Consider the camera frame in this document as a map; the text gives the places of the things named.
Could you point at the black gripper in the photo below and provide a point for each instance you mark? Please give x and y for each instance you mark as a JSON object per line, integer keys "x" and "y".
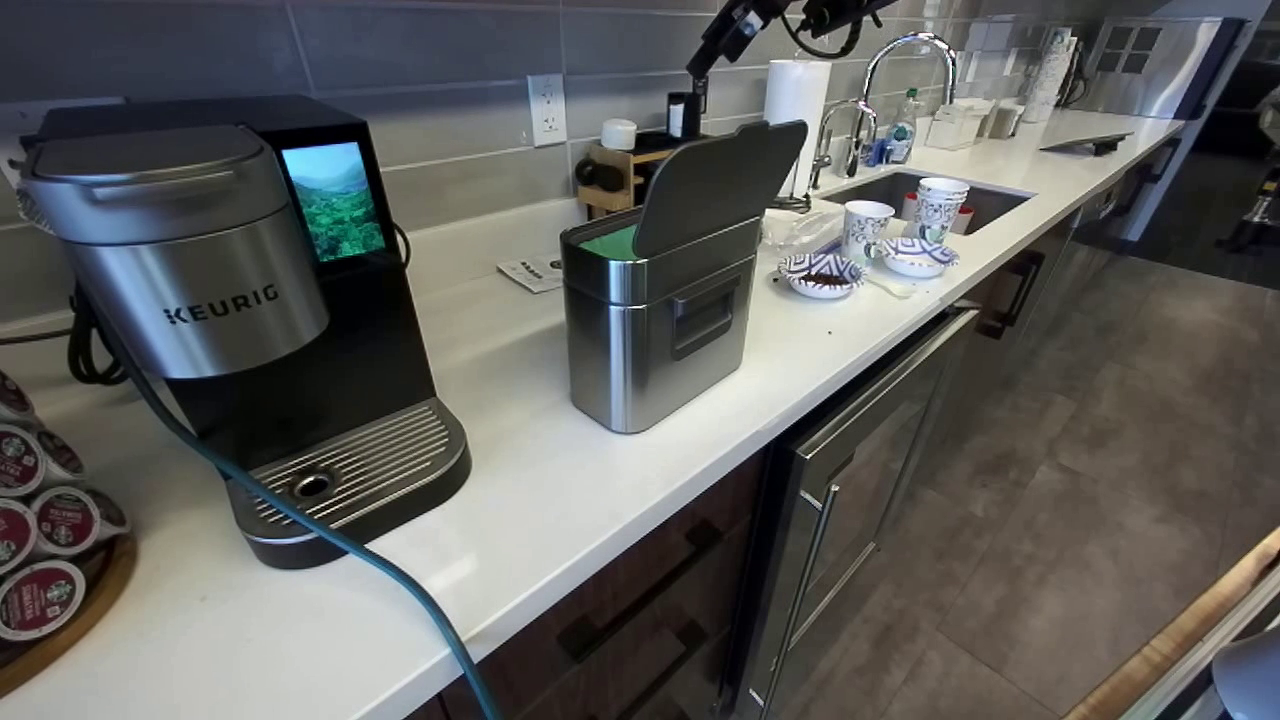
{"x": 766, "y": 20}

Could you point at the green bin liner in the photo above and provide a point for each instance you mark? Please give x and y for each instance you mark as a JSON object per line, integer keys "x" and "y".
{"x": 609, "y": 243}

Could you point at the black cup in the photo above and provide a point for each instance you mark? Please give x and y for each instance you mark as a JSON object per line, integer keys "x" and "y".
{"x": 683, "y": 116}

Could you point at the white paper towel roll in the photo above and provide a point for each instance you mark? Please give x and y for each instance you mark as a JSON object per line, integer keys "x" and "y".
{"x": 798, "y": 92}

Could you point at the small white tub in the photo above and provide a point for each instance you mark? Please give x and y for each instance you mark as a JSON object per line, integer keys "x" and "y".
{"x": 619, "y": 134}

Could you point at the small chrome tap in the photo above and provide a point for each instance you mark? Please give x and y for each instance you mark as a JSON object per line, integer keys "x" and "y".
{"x": 834, "y": 146}

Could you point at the wooden organizer box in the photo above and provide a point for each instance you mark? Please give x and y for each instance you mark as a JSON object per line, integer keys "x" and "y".
{"x": 607, "y": 181}

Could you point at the tall gooseneck chrome faucet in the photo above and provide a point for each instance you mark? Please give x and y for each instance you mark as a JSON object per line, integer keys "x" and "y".
{"x": 904, "y": 42}

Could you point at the blue soap bottle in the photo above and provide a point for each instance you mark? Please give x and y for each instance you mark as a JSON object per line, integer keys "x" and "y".
{"x": 897, "y": 146}

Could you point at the patterned paper cup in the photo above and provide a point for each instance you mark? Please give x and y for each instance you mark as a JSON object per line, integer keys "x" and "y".
{"x": 865, "y": 228}

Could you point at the small blue patterned plate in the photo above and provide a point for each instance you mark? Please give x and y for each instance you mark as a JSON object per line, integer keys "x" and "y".
{"x": 819, "y": 279}

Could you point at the white paper packets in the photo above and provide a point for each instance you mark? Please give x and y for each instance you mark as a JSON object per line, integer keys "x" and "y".
{"x": 529, "y": 274}

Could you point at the dark kitchen sink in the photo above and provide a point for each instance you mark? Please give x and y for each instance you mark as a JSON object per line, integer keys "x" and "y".
{"x": 985, "y": 200}

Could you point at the flat black tablet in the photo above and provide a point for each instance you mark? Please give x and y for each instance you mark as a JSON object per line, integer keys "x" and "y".
{"x": 1083, "y": 146}

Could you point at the dark drawer cabinet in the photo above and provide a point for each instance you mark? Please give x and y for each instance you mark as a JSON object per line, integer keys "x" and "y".
{"x": 627, "y": 615}

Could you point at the silver black Keurig coffee maker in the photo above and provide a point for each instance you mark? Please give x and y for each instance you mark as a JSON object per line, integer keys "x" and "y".
{"x": 186, "y": 281}

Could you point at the red foil coffee pod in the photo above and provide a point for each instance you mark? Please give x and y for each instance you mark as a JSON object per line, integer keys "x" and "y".
{"x": 67, "y": 522}
{"x": 42, "y": 601}
{"x": 13, "y": 538}
{"x": 19, "y": 464}

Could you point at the coffee pod carousel rack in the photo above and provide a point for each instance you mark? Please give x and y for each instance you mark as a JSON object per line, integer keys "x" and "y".
{"x": 100, "y": 601}

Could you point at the white wall outlet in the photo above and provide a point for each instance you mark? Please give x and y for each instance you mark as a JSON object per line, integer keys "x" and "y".
{"x": 544, "y": 110}

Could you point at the wooden rail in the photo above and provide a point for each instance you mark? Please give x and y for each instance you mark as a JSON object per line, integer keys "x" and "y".
{"x": 1175, "y": 632}

